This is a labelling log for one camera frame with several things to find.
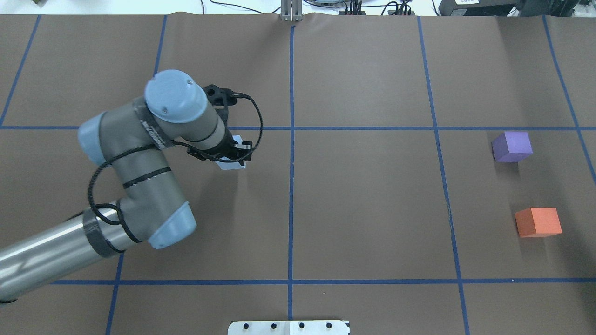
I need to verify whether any black box on bench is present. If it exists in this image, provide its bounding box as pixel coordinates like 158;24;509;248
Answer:
438;0;518;17

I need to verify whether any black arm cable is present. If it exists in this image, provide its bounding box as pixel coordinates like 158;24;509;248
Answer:
88;92;264;244

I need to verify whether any light blue foam block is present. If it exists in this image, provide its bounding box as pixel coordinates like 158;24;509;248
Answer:
216;135;246;170

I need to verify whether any metal camera stand post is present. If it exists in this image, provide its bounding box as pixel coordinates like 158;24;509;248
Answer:
279;0;304;22

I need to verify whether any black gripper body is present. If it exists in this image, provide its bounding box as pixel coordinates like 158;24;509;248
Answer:
203;85;253;163

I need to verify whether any orange foam block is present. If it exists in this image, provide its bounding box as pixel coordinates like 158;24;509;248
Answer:
514;207;562;238

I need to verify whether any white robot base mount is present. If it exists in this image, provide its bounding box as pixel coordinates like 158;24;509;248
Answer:
227;320;351;335

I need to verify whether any purple foam block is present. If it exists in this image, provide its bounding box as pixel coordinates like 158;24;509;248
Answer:
491;131;534;163

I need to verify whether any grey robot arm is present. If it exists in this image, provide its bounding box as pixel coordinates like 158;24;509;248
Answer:
1;69;260;305

